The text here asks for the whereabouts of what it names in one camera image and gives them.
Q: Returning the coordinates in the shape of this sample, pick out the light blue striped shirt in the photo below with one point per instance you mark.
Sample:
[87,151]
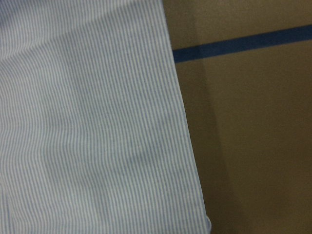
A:
[93,131]

